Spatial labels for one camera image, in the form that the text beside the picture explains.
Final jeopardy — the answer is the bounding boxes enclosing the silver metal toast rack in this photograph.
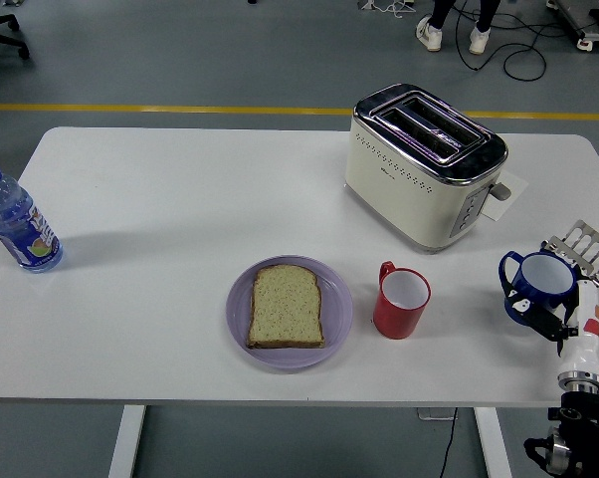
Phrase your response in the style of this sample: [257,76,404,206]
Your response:
[541,219,599,281]

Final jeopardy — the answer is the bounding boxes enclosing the cream chrome toaster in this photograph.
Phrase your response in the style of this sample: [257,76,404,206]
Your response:
[343,83,513,255]

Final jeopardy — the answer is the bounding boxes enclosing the thin black hanging cable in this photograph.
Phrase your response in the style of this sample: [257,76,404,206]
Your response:
[437,406,459,478]

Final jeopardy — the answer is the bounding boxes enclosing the slice of bread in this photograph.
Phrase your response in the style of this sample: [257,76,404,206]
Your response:
[246,264,326,350]

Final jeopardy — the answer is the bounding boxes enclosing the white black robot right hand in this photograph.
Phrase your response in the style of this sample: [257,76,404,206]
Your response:
[499,240,599,383]

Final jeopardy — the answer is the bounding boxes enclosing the purple round plate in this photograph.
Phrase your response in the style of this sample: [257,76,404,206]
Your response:
[225,254,354,370]

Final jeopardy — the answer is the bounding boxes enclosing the black floor cable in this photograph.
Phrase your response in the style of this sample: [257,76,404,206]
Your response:
[451,0,579,83]

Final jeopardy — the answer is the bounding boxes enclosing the red enamel cup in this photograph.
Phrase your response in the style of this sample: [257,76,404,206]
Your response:
[372,259,432,342]

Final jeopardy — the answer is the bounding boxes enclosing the white cable bundle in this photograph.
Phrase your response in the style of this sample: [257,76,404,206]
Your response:
[357,0,416,20]

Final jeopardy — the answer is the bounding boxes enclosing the grey equipment cart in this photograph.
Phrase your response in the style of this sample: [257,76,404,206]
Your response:
[546,0,599,53]

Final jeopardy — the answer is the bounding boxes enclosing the blue enamel cup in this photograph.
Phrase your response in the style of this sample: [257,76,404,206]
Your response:
[497,250,578,325]

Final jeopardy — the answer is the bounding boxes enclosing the white table leg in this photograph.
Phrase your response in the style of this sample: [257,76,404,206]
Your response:
[473,406,513,478]
[107,404,147,478]

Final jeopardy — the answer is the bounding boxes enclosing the white paper sheet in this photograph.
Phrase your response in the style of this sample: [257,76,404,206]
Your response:
[481,168,529,223]

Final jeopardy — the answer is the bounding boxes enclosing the black office chair base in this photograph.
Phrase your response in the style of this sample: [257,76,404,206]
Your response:
[0,13,31,60]

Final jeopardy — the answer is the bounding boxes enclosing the plastic bottle with blue cap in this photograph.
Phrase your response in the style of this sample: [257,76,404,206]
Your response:
[0,159,65,274]

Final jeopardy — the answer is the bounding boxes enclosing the person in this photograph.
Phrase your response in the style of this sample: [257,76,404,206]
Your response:
[414,0,502,56]

